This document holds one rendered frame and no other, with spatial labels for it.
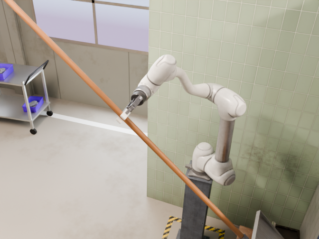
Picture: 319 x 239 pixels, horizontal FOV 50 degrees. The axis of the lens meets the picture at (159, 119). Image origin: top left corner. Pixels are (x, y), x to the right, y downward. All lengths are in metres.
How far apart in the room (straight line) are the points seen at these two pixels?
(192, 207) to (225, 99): 1.16
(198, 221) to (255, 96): 1.17
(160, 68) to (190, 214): 1.61
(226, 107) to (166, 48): 0.90
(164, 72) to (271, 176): 1.78
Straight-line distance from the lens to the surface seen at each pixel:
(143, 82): 1.90
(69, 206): 3.95
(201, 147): 2.63
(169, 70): 1.82
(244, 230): 3.05
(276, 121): 2.93
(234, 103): 2.16
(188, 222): 3.16
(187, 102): 3.01
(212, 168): 2.54
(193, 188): 1.82
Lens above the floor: 2.91
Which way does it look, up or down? 35 degrees down
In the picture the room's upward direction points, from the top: 2 degrees clockwise
